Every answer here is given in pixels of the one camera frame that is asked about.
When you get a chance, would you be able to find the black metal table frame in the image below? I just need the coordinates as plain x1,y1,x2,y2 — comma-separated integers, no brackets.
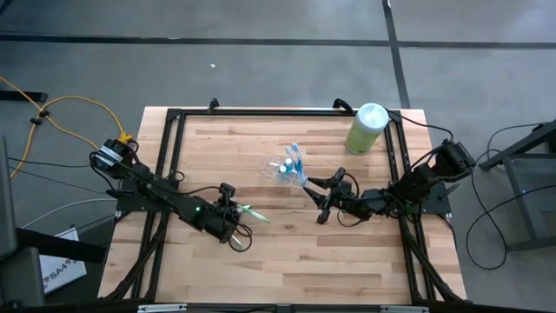
97,98,468,305

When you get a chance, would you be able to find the clear acrylic organizer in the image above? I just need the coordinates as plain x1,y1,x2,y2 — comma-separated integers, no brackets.
260,151,310,188

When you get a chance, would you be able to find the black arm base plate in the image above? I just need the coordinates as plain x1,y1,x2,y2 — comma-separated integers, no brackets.
390,176,460,215
116,180,180,214

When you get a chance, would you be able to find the green disinfecting wipes canister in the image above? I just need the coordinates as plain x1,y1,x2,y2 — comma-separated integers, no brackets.
345,103,390,156

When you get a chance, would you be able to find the yellow extension cable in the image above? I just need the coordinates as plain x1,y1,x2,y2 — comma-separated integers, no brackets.
0,76,134,180

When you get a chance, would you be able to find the black leg bar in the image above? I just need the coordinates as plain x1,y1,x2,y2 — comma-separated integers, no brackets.
15,227,108,264

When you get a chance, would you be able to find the white printed cardboard box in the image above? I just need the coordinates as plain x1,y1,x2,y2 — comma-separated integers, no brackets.
38,225,88,295

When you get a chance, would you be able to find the black floor cable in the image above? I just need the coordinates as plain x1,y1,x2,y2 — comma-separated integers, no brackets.
466,123,556,270
7,156,90,169

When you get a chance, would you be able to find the black metal stand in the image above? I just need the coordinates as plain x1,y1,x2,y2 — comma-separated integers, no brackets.
479,119,556,253

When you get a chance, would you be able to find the grey equipment case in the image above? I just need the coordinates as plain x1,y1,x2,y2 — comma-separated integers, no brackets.
0,135,47,309

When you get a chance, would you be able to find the blue white toothbrush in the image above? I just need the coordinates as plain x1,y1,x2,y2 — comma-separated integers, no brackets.
284,146,305,183
290,142,308,184
295,143,308,186

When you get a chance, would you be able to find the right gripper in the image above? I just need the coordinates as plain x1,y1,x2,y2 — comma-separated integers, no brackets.
303,176,362,225

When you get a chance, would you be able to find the silver edge bracket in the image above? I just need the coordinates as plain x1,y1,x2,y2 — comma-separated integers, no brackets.
137,303,188,313
381,305,431,313

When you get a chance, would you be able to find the white floor cable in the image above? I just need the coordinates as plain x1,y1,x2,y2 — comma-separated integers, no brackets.
21,197,118,230

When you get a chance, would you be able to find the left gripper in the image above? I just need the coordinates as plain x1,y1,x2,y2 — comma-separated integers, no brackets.
216,198,248,238

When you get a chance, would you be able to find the black stand foot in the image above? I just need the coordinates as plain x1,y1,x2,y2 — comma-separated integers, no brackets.
0,90,49,103

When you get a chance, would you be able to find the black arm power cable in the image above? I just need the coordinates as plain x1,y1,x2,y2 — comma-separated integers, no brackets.
394,113,455,141

